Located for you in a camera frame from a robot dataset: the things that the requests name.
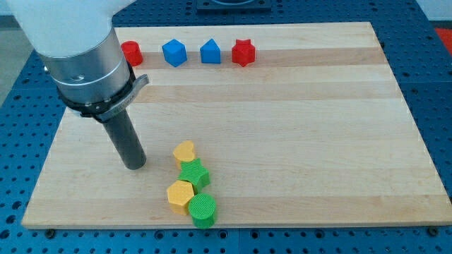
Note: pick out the red star block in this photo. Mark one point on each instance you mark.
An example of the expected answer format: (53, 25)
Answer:
(243, 52)

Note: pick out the red cylinder block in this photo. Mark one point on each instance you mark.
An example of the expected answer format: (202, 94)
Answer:
(132, 53)

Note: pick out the blue cube block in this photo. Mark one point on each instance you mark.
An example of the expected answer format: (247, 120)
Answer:
(174, 53)

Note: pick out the blue pentagon block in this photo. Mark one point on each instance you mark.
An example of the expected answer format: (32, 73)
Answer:
(210, 53)

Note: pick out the yellow heart block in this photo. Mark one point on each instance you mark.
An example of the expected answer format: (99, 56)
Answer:
(184, 152)

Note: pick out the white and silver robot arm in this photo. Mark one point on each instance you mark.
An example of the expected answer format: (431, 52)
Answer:
(78, 45)

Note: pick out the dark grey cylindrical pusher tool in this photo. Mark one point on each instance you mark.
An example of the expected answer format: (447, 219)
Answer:
(125, 140)

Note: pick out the green star block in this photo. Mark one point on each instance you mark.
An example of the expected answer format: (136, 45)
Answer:
(195, 173)

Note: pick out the wooden board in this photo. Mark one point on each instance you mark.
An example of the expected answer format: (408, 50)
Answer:
(315, 133)

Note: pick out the yellow hexagon block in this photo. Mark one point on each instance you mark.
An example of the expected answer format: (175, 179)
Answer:
(179, 194)

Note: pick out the green cylinder block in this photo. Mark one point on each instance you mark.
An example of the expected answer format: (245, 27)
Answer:
(203, 210)

